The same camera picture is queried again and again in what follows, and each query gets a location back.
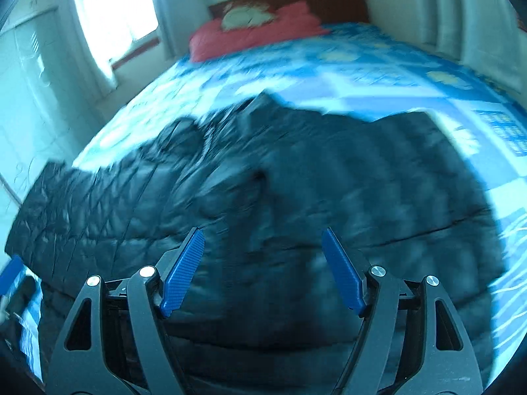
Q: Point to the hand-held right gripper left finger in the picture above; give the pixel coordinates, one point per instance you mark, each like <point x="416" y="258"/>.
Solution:
<point x="183" y="273"/>

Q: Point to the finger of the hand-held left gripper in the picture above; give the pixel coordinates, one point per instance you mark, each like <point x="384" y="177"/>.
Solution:
<point x="10" y="273"/>

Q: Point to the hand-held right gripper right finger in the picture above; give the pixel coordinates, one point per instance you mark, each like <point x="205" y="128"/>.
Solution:
<point x="341" y="272"/>

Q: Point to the white curtain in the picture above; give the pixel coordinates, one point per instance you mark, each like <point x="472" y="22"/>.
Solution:
<point x="103" y="76"/>
<point x="175" y="8"/>

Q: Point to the brown wooden headboard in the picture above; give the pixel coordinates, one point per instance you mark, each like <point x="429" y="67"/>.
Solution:
<point x="329" y="4"/>

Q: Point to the black puffer jacket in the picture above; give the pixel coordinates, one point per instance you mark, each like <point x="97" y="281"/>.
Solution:
<point x="288" y="173"/>

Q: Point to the red pillow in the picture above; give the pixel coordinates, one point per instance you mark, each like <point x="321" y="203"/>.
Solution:
<point x="267" y="39"/>

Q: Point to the blue printed bed sheet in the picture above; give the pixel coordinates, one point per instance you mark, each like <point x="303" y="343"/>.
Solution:
<point x="370" y="70"/>

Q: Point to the window with brown frame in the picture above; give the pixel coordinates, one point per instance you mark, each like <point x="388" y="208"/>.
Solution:
<point x="111" y="8"/>

